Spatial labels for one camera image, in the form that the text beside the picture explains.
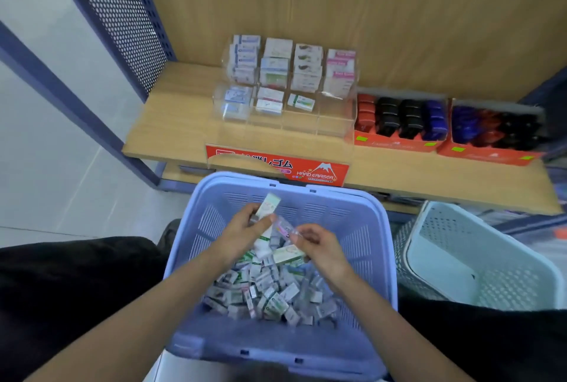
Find person's left hand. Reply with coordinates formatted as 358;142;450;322
212;203;276;269

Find person's right hand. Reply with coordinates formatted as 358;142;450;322
289;223;356;286

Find white green eraser box stack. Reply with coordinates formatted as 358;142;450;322
252;192;282;259

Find clear pink eraser packet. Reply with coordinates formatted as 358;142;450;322
274;216;304;241

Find person's left forearm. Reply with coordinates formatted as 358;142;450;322
24;248;233;382

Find person's right forearm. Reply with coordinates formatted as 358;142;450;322
325;270;475;382

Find blue plastic basket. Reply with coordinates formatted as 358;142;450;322
163;171;399;381

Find pile of small eraser boxes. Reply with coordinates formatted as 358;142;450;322
201;246;343;328

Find red shelf label sign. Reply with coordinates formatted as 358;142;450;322
205;144;350;188

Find small white eraser box group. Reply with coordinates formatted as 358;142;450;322
255;87;285;115

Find small blue eraser box group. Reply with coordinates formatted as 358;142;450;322
221;86;254;121

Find clear acrylic display stand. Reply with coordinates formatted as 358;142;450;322
212;34;360;139

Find single green label eraser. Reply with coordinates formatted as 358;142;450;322
287;93;316;112

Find orange cardboard display box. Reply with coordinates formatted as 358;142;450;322
353;87;449;153
437;98;546;167

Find wooden shelf unit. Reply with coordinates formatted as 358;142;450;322
122;0;567;217

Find row of red plastic cases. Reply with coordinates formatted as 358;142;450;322
476;109;501;147
356;93;377;133

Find row of black plastic cases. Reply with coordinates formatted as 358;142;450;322
376;97;402;137
400;99;425;140
498;112;545;151

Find stack of green eraser boxes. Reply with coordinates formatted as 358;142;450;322
259;37;294;89

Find stack of black-print eraser boxes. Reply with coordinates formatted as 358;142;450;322
290;43;324;94

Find white plastic basket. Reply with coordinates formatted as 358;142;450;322
393;200;566;312

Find stack of blue eraser boxes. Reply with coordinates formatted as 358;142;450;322
227;34;262;86

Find stack of pink eraser boxes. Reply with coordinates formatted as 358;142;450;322
322;49;358;99

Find white box under basket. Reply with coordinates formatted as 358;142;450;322
144;347;390;382

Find row of blue plastic cases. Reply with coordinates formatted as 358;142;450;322
451;105;479;144
423;100;449;142

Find person's black trousers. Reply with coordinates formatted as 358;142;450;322
0;219;567;382

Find blue perforated metal panel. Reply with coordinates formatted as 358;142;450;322
41;0;178;102

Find blue metal frame post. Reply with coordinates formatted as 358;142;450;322
0;20;161;188

